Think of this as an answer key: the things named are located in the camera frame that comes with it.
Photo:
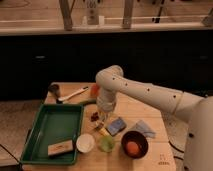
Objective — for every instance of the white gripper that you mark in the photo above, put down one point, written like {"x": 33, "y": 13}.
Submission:
{"x": 106, "y": 102}

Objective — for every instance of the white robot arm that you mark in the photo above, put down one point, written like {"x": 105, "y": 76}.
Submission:
{"x": 195, "y": 110}

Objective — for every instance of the green plastic cup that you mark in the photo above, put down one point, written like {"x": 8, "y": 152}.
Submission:
{"x": 106, "y": 143}

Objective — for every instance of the white plastic cup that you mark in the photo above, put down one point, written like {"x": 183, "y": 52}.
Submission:
{"x": 85, "y": 143}

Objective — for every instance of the dark grape bunch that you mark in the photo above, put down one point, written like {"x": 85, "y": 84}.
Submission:
{"x": 94, "y": 117}

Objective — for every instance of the blue sponge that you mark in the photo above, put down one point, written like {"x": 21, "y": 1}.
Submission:
{"x": 116, "y": 126}

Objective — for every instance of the green curved vegetable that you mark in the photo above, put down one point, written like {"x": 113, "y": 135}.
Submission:
{"x": 87, "y": 102}

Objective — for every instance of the orange bowl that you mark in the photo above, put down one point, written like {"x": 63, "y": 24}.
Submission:
{"x": 94, "y": 91}

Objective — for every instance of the white spoon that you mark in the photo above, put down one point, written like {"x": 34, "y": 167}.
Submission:
{"x": 79, "y": 91}

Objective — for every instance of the orange ball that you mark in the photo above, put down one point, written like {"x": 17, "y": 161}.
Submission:
{"x": 132, "y": 148}

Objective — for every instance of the dark bowl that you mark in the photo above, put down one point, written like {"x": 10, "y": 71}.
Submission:
{"x": 140, "y": 139}

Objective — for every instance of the blue cloth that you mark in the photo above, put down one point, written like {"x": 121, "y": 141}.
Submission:
{"x": 144, "y": 128}

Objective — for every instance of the green plastic tray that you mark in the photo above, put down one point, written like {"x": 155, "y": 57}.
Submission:
{"x": 54, "y": 123}

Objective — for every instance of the wooden block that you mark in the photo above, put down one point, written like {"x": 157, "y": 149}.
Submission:
{"x": 60, "y": 148}

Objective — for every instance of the black round brush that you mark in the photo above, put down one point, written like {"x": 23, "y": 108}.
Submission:
{"x": 55, "y": 91}

